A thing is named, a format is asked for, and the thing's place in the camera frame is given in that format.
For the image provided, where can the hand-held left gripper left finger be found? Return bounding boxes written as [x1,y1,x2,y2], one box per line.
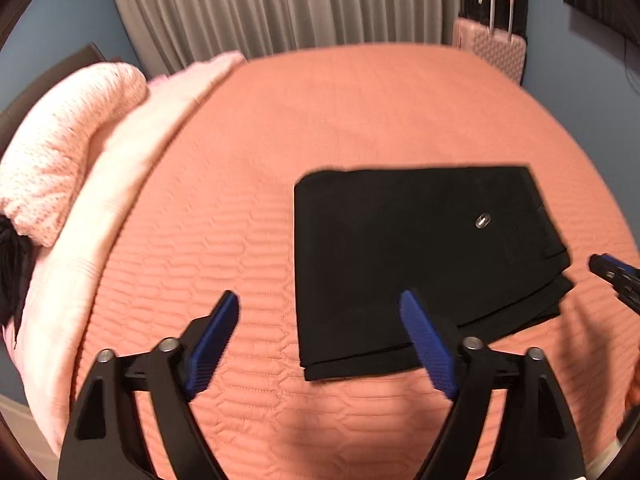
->
[57,290,241,480]

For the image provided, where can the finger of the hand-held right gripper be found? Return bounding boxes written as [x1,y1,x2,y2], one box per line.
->
[588,253,640,317]

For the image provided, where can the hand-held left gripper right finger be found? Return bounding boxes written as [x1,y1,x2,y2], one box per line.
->
[399,288,586,480]

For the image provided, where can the black pants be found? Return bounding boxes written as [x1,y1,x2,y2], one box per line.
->
[293,164,575,382]

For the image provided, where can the pink quilted bedspread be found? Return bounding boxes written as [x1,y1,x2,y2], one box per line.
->
[65,42,640,480]

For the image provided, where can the light pink folded blanket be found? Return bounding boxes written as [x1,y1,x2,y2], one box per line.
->
[2,51,248,461]

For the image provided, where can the black knitted cloth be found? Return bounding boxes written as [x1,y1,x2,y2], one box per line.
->
[0,215,38,348]

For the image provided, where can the white dotted pillow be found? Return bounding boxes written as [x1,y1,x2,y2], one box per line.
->
[0,62,148,248]

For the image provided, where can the pink hard-shell suitcase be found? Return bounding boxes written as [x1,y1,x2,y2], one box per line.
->
[451,0,528,86]

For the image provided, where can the dark headboard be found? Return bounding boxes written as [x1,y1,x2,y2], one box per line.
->
[0,42,126,131]

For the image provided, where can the grey pleated curtain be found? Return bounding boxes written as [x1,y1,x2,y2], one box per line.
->
[102,0,463,76]

